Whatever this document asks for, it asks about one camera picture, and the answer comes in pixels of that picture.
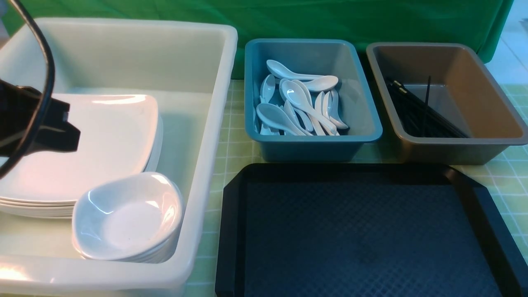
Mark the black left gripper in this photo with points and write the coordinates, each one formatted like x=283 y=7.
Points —
x=17 y=106

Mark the large white square plate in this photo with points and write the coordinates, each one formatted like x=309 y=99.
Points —
x=117 y=134

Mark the stack of white plates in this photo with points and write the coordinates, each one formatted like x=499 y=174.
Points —
x=64 y=210

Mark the stack of white bowls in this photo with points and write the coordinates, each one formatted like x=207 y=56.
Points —
x=134 y=219

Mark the large white plastic tub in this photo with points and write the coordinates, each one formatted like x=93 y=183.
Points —
x=187 y=68

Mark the white spoons in bin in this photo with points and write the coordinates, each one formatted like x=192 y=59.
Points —
x=298 y=104

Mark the black serving tray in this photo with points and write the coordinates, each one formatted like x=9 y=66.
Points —
x=363 y=230

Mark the teal plastic bin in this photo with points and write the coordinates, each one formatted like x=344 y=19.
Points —
x=313 y=57

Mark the black chopsticks in bin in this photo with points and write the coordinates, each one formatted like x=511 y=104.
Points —
x=417 y=117

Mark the brown plastic bin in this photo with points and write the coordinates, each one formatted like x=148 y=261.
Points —
x=462 y=90

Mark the green backdrop cloth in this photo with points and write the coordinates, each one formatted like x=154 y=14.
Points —
x=474 y=23

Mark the green checkered tablecloth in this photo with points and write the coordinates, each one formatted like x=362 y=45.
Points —
x=505 y=178

